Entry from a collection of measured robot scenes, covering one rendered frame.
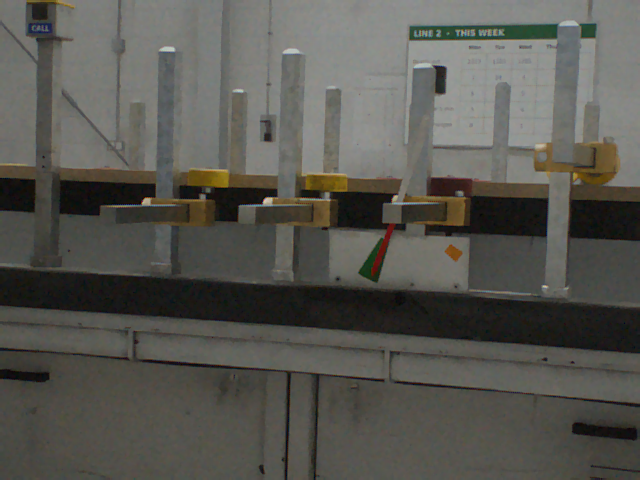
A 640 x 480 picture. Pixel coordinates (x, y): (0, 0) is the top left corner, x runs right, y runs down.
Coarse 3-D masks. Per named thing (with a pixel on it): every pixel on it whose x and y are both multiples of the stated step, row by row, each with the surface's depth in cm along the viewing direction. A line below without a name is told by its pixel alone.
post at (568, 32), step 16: (560, 32) 210; (576, 32) 209; (560, 48) 210; (576, 48) 209; (560, 64) 210; (576, 64) 210; (560, 80) 210; (576, 80) 211; (560, 96) 211; (576, 96) 212; (560, 112) 211; (576, 112) 213; (560, 128) 211; (560, 176) 211; (560, 192) 211; (560, 208) 211; (560, 224) 211; (560, 240) 211; (560, 256) 212; (560, 272) 212
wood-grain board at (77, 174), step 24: (0, 168) 264; (24, 168) 263; (72, 168) 259; (360, 192) 239; (384, 192) 237; (480, 192) 232; (504, 192) 230; (528, 192) 229; (576, 192) 226; (600, 192) 225; (624, 192) 223
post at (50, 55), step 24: (48, 48) 242; (48, 72) 242; (48, 96) 242; (48, 120) 242; (48, 144) 242; (48, 168) 243; (48, 192) 243; (48, 216) 243; (48, 240) 243; (48, 264) 243
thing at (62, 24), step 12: (36, 0) 240; (48, 0) 239; (48, 12) 239; (60, 12) 240; (72, 12) 244; (60, 24) 240; (72, 24) 244; (36, 36) 241; (48, 36) 240; (60, 36) 240; (72, 36) 245
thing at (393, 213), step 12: (384, 204) 188; (396, 204) 188; (408, 204) 192; (420, 204) 199; (432, 204) 207; (444, 204) 216; (384, 216) 188; (396, 216) 188; (408, 216) 192; (420, 216) 199; (432, 216) 208; (444, 216) 216
